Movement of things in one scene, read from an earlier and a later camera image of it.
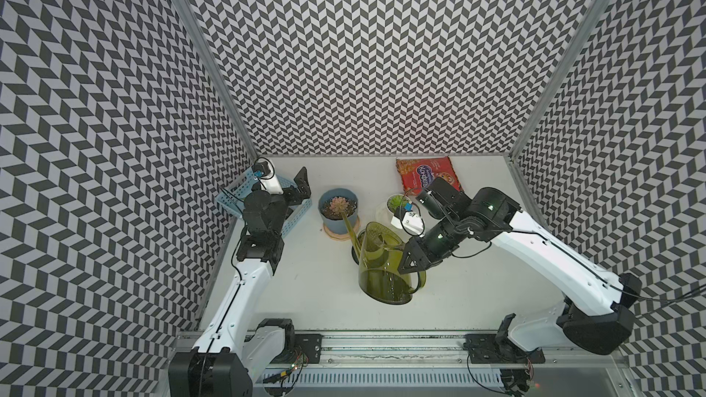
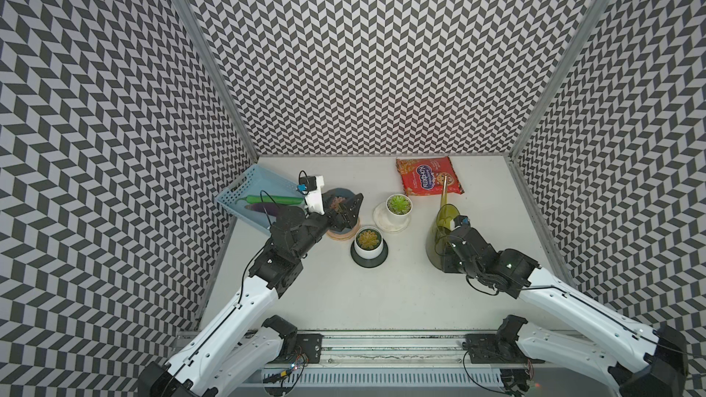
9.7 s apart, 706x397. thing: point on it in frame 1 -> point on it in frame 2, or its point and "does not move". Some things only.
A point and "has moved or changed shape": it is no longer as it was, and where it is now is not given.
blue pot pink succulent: [332, 204] does not move
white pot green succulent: [394, 200] does not move
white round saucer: [382, 216] does not move
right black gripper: [423, 255] -> [448, 254]
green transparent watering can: [379, 255] has moved or changed shape
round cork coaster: [341, 237] does not move
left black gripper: [301, 185] -> [347, 219]
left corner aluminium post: [206, 51] does not move
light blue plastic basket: [234, 197] does not move
